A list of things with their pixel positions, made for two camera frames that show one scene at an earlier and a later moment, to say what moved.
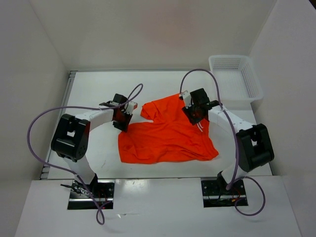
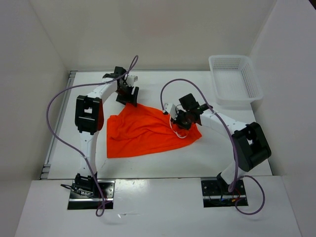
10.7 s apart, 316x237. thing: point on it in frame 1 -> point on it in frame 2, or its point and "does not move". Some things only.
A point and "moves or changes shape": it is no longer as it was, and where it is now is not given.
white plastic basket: x=237 y=79 does not move
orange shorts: x=171 y=138 moves or changes shape
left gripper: x=123 y=127 -> x=123 y=100
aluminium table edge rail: x=65 y=101 does not move
